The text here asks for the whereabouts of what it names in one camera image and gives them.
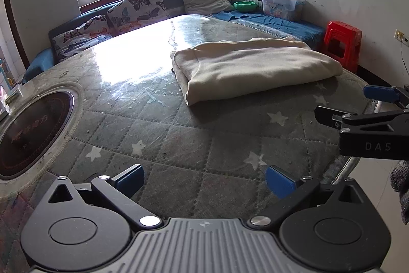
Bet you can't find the grey star quilted table cover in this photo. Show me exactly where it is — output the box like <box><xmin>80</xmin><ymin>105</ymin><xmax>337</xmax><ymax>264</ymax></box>
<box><xmin>0</xmin><ymin>15</ymin><xmax>379</xmax><ymax>223</ymax></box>

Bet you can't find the small clear plastic box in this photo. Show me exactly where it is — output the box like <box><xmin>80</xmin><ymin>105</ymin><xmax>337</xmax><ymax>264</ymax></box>
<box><xmin>5</xmin><ymin>86</ymin><xmax>24</xmax><ymax>103</ymax></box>

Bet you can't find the blue sofa sheet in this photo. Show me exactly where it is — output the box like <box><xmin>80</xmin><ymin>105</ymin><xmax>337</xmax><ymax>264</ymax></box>
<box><xmin>210</xmin><ymin>9</ymin><xmax>325</xmax><ymax>50</ymax></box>

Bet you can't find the cream garment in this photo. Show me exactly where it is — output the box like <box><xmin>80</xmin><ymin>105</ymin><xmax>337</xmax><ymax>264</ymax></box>
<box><xmin>170</xmin><ymin>38</ymin><xmax>344</xmax><ymax>106</ymax></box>

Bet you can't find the green plastic bowl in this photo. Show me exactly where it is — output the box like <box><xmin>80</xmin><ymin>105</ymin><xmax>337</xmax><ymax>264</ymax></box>
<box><xmin>233</xmin><ymin>1</ymin><xmax>257</xmax><ymax>13</ymax></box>

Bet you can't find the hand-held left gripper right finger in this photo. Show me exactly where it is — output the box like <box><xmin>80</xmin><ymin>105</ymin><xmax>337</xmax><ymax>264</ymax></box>
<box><xmin>247</xmin><ymin>165</ymin><xmax>365</xmax><ymax>227</ymax></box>

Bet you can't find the thin power cable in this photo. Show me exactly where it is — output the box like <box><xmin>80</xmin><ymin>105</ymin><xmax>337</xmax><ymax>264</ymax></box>
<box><xmin>399</xmin><ymin>36</ymin><xmax>409</xmax><ymax>76</ymax></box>

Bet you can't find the clear plastic storage box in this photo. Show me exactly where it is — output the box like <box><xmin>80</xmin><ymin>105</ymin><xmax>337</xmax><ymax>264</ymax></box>
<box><xmin>259</xmin><ymin>0</ymin><xmax>305</xmax><ymax>22</ymax></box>

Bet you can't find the blue sofa armrest cushion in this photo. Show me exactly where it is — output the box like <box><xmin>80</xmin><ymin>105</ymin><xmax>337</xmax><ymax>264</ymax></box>
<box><xmin>25</xmin><ymin>47</ymin><xmax>59</xmax><ymax>82</ymax></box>

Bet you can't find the red plastic stool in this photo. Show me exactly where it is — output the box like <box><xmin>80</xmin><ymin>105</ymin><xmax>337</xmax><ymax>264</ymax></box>
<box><xmin>321</xmin><ymin>20</ymin><xmax>363</xmax><ymax>73</ymax></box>

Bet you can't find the round black induction cooktop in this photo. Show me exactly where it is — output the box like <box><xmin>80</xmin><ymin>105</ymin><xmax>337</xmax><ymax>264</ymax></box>
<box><xmin>0</xmin><ymin>91</ymin><xmax>76</xmax><ymax>179</ymax></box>

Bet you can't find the butterfly print cushion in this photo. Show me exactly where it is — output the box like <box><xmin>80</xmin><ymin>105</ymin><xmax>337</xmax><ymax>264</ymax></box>
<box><xmin>107</xmin><ymin>0</ymin><xmax>170</xmax><ymax>29</ymax></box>
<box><xmin>51</xmin><ymin>14</ymin><xmax>112</xmax><ymax>64</ymax></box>

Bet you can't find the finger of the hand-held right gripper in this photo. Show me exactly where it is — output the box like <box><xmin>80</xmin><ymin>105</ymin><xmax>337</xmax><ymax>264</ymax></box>
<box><xmin>363</xmin><ymin>84</ymin><xmax>409</xmax><ymax>109</ymax></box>
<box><xmin>314</xmin><ymin>105</ymin><xmax>409</xmax><ymax>133</ymax></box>

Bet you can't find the person's right hand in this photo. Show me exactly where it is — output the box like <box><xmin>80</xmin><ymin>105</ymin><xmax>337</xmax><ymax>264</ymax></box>
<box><xmin>390</xmin><ymin>160</ymin><xmax>409</xmax><ymax>226</ymax></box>

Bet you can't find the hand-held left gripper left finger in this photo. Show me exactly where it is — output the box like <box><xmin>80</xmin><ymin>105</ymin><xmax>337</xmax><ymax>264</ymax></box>
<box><xmin>48</xmin><ymin>163</ymin><xmax>162</xmax><ymax>227</ymax></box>

